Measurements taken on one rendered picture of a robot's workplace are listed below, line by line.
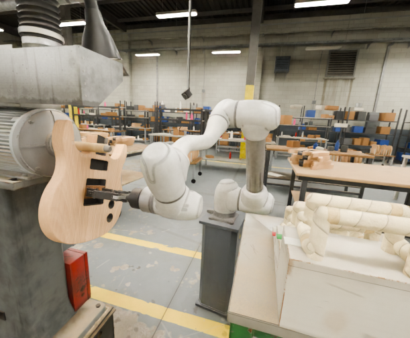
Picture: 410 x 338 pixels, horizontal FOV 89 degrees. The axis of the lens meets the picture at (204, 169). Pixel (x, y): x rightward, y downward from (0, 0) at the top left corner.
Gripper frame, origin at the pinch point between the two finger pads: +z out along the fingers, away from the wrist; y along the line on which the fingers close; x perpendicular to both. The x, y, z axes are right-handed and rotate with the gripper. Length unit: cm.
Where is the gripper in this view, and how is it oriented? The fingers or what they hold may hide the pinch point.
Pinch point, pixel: (96, 192)
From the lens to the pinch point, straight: 88.7
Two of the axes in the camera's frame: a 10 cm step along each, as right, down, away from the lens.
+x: 1.1, -9.9, 0.6
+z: -9.6, -0.9, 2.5
